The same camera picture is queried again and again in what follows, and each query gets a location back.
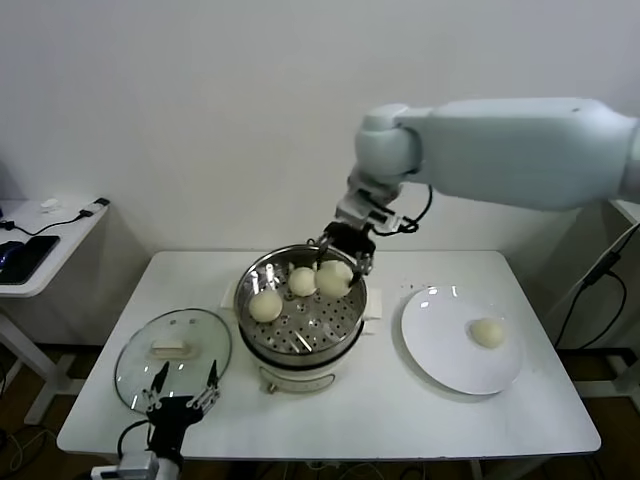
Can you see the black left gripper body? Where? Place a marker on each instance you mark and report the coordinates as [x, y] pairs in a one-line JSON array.
[[170, 420]]

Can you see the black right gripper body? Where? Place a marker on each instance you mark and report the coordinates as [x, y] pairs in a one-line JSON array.
[[350, 237]]

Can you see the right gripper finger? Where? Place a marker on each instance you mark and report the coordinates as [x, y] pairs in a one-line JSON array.
[[320, 252], [362, 265]]

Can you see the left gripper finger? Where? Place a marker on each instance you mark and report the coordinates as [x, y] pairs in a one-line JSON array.
[[209, 392], [155, 395]]

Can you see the white steamed baozi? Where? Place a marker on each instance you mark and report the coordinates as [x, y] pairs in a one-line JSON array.
[[486, 331], [334, 280], [301, 281], [265, 306]]

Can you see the round glass pot lid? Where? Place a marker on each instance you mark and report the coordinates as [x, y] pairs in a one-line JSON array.
[[200, 330]]

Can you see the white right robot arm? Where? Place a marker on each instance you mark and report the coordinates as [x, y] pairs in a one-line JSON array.
[[500, 150]]

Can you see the steel steamer basket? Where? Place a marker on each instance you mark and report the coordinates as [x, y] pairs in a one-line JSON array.
[[250, 285]]

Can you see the cream electric cooker base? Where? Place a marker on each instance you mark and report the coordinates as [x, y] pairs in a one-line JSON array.
[[295, 380]]

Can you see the white round plate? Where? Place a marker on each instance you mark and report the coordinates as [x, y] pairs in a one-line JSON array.
[[440, 325]]

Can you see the white side desk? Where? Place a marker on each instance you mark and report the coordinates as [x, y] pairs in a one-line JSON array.
[[65, 235], [630, 210]]

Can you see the black smartphone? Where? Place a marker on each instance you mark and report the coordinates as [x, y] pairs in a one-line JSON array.
[[40, 250]]

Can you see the blue computer mouse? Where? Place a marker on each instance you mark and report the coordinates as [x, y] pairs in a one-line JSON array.
[[10, 255]]

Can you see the small white object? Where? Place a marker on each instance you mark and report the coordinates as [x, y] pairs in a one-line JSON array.
[[50, 206]]

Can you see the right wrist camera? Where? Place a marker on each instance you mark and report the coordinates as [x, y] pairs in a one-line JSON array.
[[390, 222]]

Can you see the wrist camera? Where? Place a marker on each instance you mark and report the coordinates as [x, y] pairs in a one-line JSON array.
[[390, 222], [135, 465]]

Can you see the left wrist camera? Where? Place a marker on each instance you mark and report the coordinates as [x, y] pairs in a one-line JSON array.
[[135, 465]]

